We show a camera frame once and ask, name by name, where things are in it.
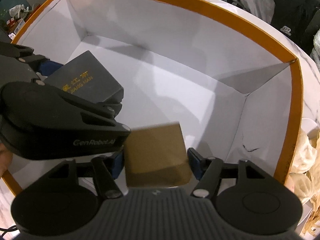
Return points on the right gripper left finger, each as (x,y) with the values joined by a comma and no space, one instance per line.
(105,171)

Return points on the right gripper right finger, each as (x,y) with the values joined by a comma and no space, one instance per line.
(207,173)

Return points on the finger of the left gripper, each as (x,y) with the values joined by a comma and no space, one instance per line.
(38,63)
(112,106)

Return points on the dark grey gift box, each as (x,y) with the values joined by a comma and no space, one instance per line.
(85,77)

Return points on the brown cardboard box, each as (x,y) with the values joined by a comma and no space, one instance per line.
(156,156)

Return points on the person left hand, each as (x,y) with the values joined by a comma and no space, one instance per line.
(5,159)

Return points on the orange storage box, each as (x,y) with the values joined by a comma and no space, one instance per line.
(192,66)

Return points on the white bowl with buns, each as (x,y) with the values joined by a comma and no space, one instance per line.
(303,179)

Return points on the black jacket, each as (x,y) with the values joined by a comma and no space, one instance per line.
(298,20)

